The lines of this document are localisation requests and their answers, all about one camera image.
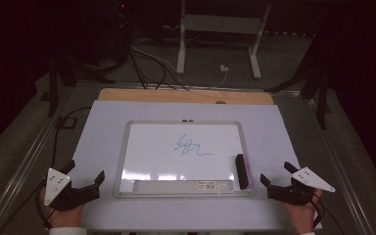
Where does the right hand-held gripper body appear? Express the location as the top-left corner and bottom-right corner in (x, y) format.
(267, 166), (337, 207)

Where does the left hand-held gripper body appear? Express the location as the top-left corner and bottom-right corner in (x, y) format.
(43, 167), (101, 212)

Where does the black and purple whiteboard eraser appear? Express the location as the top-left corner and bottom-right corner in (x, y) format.
(234, 153), (255, 191)

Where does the silver-framed whiteboard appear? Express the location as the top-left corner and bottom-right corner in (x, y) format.
(112, 119), (256, 200)

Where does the person's right hand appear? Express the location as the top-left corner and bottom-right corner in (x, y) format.
(282, 189), (324, 235)

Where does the person's left hand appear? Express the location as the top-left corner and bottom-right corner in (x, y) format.
(38, 188), (86, 229)

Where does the person's left white sleeve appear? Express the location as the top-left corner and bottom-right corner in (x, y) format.
(48, 226), (88, 235)

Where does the black square floor plate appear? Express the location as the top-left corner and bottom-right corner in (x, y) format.
(55, 116), (78, 130)

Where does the black tripod stand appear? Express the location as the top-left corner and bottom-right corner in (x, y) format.
(40, 57), (116, 118)
(263, 32), (334, 130)

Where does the large white table sheet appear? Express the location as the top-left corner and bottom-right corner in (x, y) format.
(62, 99), (323, 233)

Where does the dark equipment rack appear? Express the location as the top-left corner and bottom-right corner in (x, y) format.
(109, 0), (135, 68)

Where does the grey metal stand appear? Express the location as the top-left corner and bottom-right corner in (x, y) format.
(175, 0), (272, 80)

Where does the long black floor cable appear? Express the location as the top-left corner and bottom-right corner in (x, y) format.
(51, 106), (93, 168)

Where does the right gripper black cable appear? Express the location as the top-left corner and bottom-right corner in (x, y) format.
(308, 191), (346, 235)

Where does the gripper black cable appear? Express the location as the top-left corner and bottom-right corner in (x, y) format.
(34, 180), (57, 230)
(308, 191), (346, 235)

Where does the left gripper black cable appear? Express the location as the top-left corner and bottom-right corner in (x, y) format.
(34, 180), (57, 230)

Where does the metal frame rail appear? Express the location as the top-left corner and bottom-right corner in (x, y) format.
(302, 94), (375, 235)
(0, 87), (76, 235)

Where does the bundle of black floor cables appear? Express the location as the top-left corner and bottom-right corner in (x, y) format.
(127, 48), (190, 92)

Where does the white plug with cable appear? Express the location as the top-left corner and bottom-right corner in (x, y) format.
(189, 64), (230, 90)

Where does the white floor cable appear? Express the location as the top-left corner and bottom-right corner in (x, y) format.
(129, 37), (190, 91)

